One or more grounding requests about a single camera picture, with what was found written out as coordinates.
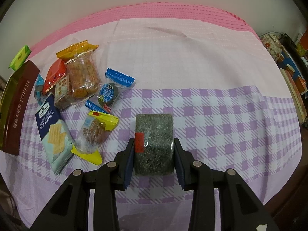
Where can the black sesame cake block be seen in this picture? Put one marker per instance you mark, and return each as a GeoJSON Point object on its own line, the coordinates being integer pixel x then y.
{"type": "Point", "coordinates": [154, 144]}

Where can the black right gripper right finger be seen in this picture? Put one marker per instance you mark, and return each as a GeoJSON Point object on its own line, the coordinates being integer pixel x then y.
{"type": "Point", "coordinates": [196, 176]}

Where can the brown labelled sesame cake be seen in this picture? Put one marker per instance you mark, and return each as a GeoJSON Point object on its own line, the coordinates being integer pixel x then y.
{"type": "Point", "coordinates": [63, 93]}

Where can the blue dark candy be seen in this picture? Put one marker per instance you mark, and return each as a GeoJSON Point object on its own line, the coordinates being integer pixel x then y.
{"type": "Point", "coordinates": [38, 90]}

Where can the blue soda cracker pack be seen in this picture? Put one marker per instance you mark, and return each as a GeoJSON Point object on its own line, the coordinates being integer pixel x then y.
{"type": "Point", "coordinates": [54, 134]}

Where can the cluttered side shelf items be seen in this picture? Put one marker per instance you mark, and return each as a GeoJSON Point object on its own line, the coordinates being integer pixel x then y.
{"type": "Point", "coordinates": [292, 66]}

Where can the clear crispy cake pack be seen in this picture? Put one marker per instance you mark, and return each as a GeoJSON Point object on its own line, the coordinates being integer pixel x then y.
{"type": "Point", "coordinates": [84, 78]}

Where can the orange yellow snack packet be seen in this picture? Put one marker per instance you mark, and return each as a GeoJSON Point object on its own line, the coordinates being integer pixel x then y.
{"type": "Point", "coordinates": [75, 50]}

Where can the red snack packet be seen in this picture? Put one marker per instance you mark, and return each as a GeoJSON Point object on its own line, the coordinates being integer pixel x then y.
{"type": "Point", "coordinates": [56, 72]}

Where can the gold toffee tin box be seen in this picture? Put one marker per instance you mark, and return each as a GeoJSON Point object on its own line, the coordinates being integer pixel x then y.
{"type": "Point", "coordinates": [14, 101]}

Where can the yellow round cookie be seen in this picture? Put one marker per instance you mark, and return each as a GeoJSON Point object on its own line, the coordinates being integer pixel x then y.
{"type": "Point", "coordinates": [94, 131]}

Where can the blue round candy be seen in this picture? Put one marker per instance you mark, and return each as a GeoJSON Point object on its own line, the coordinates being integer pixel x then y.
{"type": "Point", "coordinates": [116, 83]}

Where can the green tissue pack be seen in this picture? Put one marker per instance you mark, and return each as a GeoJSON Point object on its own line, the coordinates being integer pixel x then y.
{"type": "Point", "coordinates": [20, 58]}

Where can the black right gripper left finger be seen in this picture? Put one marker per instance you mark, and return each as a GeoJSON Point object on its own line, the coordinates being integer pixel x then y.
{"type": "Point", "coordinates": [111, 177]}

